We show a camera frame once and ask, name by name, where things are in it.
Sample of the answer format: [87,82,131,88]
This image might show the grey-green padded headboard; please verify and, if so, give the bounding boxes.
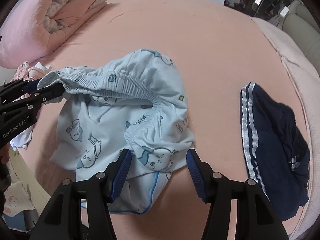
[277,0,319,73]

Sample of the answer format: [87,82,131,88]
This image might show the pink-grey pillow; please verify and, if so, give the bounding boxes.
[252,18,310,65]
[280,52,320,238]

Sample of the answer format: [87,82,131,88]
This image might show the navy striped shorts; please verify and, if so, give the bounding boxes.
[240,82,310,221]

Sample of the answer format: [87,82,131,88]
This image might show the light blue cartoon pajama garment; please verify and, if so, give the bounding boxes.
[37,49,195,215]

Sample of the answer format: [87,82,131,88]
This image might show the far pink-grey pillow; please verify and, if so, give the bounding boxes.
[252,18,310,65]

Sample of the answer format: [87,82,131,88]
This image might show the rolled pink quilt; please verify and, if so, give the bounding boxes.
[1,0,107,68]

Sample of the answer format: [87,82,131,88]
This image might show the pink clothes pile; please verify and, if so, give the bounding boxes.
[10,61,52,151]

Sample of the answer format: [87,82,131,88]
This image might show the near pink-grey pillow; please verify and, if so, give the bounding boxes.
[280,52,320,238]

